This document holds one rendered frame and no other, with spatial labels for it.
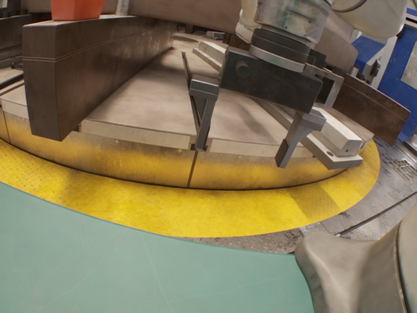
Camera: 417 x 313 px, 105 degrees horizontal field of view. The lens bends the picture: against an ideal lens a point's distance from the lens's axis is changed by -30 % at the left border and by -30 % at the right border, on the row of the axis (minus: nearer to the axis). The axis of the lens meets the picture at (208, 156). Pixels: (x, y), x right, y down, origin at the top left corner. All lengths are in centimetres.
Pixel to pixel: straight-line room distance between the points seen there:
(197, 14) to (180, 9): 9
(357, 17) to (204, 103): 26
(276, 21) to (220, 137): 70
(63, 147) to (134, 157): 36
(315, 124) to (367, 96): 198
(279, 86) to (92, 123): 77
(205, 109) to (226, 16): 104
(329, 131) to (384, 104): 124
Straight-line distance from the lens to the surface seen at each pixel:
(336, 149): 110
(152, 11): 130
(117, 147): 98
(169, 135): 88
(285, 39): 27
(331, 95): 140
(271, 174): 120
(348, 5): 34
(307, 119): 33
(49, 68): 72
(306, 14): 27
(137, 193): 103
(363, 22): 39
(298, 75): 30
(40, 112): 80
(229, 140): 93
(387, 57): 723
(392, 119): 231
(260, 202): 117
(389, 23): 41
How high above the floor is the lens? 75
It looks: 34 degrees down
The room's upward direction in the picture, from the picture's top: 16 degrees clockwise
